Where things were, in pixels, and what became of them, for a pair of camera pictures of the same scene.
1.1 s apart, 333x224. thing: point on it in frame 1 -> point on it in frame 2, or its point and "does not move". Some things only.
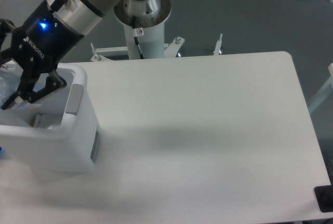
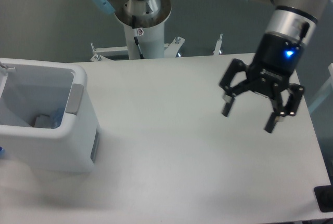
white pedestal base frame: (171, 50) does not move
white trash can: (59, 132) does not move
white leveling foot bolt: (217, 49) does not move
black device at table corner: (324, 196) does not move
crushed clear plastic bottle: (7, 92) -> (57, 118)
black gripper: (41, 43) -> (277, 57)
